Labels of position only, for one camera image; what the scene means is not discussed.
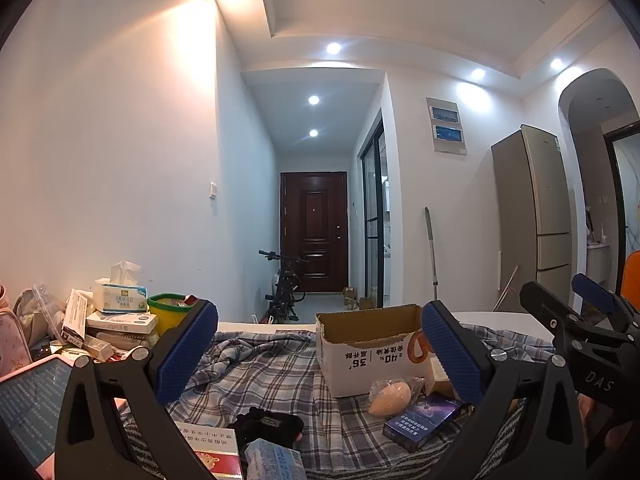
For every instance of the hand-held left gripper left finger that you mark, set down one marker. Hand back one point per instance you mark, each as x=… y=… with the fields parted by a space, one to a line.
x=185 y=355

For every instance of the black framed glass sliding door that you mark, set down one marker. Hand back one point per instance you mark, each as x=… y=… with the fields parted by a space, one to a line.
x=372 y=210

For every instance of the blue plaid cloth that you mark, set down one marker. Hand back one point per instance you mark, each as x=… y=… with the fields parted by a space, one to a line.
x=280 y=385

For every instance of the clear plastic bag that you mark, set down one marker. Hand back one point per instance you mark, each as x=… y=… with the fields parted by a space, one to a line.
x=47 y=310

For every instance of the purple blue small box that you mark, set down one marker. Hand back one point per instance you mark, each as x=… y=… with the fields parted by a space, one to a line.
x=420 y=422

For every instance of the printed cardboard box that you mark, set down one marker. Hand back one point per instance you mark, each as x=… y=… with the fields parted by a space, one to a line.
x=360 y=360

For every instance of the orange chair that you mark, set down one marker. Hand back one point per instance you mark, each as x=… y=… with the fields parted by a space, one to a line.
x=632 y=275

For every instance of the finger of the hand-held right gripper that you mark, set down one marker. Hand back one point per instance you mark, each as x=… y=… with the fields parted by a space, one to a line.
x=545 y=310
x=592 y=292

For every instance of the black fuzzy glove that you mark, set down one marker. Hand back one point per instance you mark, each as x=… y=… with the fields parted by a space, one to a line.
x=265 y=425

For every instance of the beige square box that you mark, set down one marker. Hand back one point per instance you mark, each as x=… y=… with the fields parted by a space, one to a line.
x=440 y=375

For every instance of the black bicycle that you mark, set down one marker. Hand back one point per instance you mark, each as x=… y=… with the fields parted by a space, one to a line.
x=282 y=290

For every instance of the small cardboard box on floor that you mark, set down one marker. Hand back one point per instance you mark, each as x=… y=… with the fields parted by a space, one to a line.
x=350 y=295
x=366 y=303

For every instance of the yellow container with green rim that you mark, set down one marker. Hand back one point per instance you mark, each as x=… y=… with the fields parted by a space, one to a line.
x=167 y=317

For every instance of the white light switch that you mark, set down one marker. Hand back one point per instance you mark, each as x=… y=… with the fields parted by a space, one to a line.
x=213 y=190

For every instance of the red and white carton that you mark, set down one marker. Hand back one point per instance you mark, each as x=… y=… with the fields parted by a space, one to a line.
x=215 y=455

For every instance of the grey electrical panel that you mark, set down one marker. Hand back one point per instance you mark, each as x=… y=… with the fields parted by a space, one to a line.
x=447 y=127

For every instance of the white tissue pack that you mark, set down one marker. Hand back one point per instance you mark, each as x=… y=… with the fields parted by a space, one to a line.
x=120 y=297

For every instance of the patterned glass door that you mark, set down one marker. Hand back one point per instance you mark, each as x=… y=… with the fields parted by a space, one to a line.
x=627 y=195

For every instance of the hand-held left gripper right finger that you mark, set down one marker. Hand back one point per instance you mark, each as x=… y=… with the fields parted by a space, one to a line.
x=450 y=355

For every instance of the white printed flat box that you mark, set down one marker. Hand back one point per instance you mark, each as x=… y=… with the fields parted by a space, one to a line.
x=75 y=315

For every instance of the bagged bread bun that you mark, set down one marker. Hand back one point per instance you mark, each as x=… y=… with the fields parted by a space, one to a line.
x=392 y=397

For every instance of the dark brown entrance door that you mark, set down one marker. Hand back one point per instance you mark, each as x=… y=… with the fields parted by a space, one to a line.
x=312 y=230

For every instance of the wooden sticks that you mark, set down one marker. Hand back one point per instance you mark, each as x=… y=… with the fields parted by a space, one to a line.
x=506 y=287

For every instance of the person's right hand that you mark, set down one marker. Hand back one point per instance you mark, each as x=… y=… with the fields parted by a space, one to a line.
x=600 y=425

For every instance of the beige refrigerator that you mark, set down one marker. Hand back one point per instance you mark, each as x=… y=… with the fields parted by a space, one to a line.
x=530 y=210

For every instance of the tablet in pink case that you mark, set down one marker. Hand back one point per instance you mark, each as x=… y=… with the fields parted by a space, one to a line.
x=30 y=400

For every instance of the pink patterned pouch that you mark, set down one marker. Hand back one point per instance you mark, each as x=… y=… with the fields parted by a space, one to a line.
x=12 y=335

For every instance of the light blue wipes packet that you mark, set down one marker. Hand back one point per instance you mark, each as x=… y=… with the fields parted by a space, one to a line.
x=275 y=462

